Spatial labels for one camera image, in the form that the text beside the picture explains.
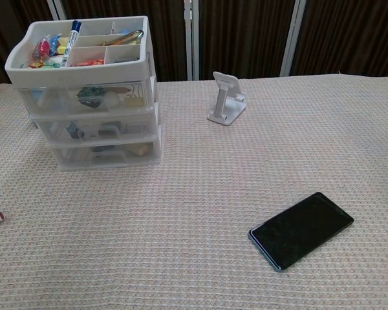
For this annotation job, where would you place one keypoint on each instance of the clear drawer with white ball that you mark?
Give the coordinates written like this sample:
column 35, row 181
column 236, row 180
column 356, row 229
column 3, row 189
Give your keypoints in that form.
column 58, row 101

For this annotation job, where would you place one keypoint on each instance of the clear drawer with yellow block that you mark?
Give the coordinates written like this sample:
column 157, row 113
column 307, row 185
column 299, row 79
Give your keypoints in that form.
column 74, row 158

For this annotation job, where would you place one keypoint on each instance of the white plastic drawer organizer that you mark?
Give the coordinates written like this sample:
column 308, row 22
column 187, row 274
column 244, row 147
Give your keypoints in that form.
column 79, row 72

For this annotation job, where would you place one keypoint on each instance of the beige woven tablecloth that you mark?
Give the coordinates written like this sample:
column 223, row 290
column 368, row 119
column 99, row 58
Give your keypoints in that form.
column 187, row 200

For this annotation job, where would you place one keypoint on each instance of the white folding phone stand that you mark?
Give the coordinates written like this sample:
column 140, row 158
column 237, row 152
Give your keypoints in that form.
column 220, row 103

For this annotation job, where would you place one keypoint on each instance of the gold binder clip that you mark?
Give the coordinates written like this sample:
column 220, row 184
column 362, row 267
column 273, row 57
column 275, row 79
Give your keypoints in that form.
column 135, row 100

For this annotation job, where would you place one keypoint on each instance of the small white ball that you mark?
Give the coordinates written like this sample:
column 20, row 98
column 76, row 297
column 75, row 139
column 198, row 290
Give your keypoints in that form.
column 112, row 99

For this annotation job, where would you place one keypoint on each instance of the green patterned packet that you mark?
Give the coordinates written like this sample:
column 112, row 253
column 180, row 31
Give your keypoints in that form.
column 89, row 93

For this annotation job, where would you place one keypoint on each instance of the black smartphone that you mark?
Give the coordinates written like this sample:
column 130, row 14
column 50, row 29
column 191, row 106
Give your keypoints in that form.
column 300, row 231

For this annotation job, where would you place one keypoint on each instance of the red snack packet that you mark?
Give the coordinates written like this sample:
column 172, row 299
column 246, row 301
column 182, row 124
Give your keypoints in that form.
column 88, row 63

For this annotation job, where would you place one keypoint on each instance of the blue capped whiteboard marker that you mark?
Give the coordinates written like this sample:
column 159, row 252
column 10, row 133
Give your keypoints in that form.
column 71, row 42

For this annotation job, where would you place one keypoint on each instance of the yellow wrapped candy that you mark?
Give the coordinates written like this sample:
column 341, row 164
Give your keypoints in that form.
column 63, row 45

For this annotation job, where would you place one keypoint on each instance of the yellow green snack packet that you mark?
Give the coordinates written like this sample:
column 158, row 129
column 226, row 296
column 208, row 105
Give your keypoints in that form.
column 43, row 65

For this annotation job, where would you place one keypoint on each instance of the red wrapped candy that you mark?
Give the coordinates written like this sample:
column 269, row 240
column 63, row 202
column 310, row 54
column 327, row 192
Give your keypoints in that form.
column 41, row 48

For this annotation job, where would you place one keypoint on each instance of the white screen frame post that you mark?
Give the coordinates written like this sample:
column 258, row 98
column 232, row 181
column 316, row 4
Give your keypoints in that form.
column 292, row 35
column 54, row 9
column 190, row 38

